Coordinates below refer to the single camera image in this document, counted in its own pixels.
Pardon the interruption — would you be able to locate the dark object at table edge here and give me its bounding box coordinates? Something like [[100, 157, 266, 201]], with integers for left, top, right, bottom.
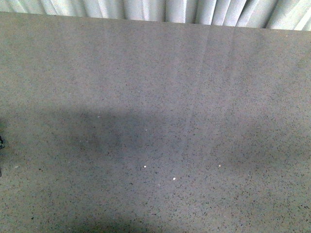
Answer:
[[0, 136, 5, 149]]

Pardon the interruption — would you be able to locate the white pleated curtain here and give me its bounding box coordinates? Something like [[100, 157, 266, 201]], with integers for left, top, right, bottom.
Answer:
[[0, 0, 311, 31]]

